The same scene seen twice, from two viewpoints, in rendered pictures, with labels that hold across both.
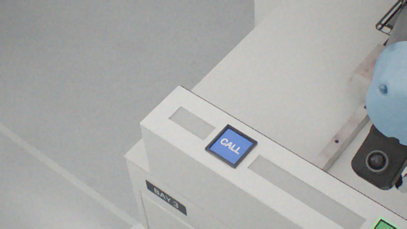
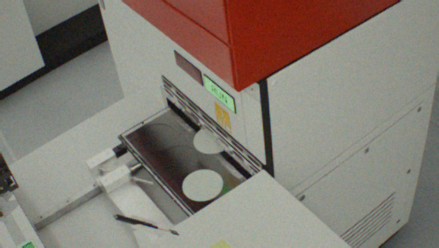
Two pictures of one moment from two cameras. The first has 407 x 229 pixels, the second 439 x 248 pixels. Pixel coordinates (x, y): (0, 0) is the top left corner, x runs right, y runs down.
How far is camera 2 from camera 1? 0.92 m
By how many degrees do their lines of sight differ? 13
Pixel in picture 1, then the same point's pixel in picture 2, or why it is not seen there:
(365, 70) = (91, 162)
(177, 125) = not seen: outside the picture
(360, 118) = (87, 191)
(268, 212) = not seen: outside the picture
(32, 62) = (51, 132)
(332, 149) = (63, 205)
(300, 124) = (63, 188)
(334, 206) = (17, 230)
